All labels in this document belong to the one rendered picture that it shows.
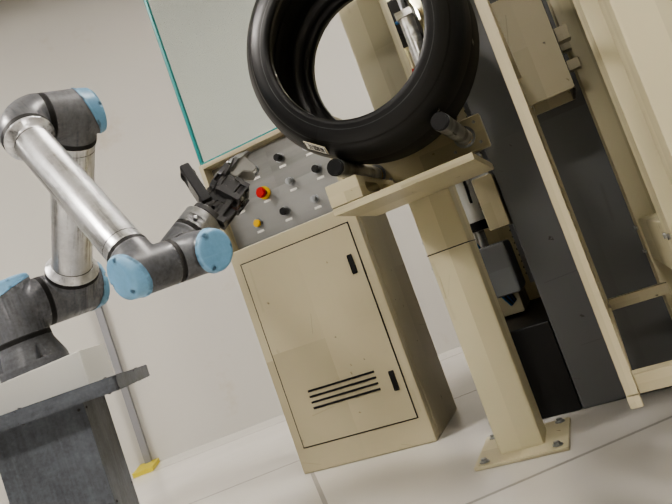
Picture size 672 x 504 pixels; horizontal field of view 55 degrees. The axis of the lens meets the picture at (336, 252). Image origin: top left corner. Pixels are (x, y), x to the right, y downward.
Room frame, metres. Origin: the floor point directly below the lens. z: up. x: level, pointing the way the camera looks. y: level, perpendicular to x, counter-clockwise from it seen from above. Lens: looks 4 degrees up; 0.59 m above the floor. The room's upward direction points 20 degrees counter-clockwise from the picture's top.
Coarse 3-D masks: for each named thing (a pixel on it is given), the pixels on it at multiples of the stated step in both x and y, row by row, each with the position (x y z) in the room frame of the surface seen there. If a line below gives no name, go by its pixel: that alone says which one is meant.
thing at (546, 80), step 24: (504, 0) 1.67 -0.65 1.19; (528, 0) 1.65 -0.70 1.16; (504, 24) 1.68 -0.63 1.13; (528, 24) 1.66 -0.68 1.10; (528, 48) 1.66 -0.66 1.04; (552, 48) 1.64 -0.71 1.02; (528, 72) 1.67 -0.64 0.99; (552, 72) 1.65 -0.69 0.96; (528, 96) 1.68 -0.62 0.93; (552, 96) 1.66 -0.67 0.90
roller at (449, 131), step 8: (440, 112) 1.47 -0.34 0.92; (432, 120) 1.47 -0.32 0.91; (440, 120) 1.47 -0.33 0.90; (448, 120) 1.46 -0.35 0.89; (440, 128) 1.47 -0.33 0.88; (448, 128) 1.49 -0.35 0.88; (456, 128) 1.55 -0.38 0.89; (464, 128) 1.67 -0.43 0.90; (448, 136) 1.58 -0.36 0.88; (456, 136) 1.61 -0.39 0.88; (464, 136) 1.68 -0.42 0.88; (464, 144) 1.77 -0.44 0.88
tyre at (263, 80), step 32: (256, 0) 1.59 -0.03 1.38; (288, 0) 1.70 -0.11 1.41; (320, 0) 1.78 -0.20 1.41; (352, 0) 1.78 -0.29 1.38; (448, 0) 1.42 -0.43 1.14; (256, 32) 1.57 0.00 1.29; (288, 32) 1.78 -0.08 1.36; (320, 32) 1.81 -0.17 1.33; (448, 32) 1.42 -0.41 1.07; (256, 64) 1.58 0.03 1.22; (288, 64) 1.81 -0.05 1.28; (416, 64) 1.44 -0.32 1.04; (448, 64) 1.44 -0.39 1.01; (256, 96) 1.63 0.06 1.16; (288, 96) 1.57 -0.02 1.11; (416, 96) 1.46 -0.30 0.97; (448, 96) 1.49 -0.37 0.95; (288, 128) 1.58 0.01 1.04; (320, 128) 1.54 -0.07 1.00; (352, 128) 1.51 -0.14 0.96; (384, 128) 1.49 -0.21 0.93; (416, 128) 1.50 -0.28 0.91; (352, 160) 1.62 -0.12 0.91; (384, 160) 1.68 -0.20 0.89
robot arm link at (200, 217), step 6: (186, 210) 1.41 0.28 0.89; (192, 210) 1.40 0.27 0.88; (198, 210) 1.40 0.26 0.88; (204, 210) 1.41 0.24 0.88; (180, 216) 1.41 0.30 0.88; (186, 216) 1.40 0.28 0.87; (192, 216) 1.40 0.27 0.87; (198, 216) 1.40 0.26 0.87; (204, 216) 1.40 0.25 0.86; (210, 216) 1.41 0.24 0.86; (198, 222) 1.39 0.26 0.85; (204, 222) 1.40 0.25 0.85; (210, 222) 1.41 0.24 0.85; (216, 222) 1.42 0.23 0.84; (216, 228) 1.43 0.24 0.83
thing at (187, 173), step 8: (184, 168) 1.47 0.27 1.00; (192, 168) 1.47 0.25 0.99; (184, 176) 1.47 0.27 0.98; (192, 176) 1.46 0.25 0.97; (192, 184) 1.45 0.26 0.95; (200, 184) 1.45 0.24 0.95; (192, 192) 1.48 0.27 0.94; (200, 192) 1.45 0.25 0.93; (200, 200) 1.45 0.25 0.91; (208, 200) 1.45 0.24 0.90
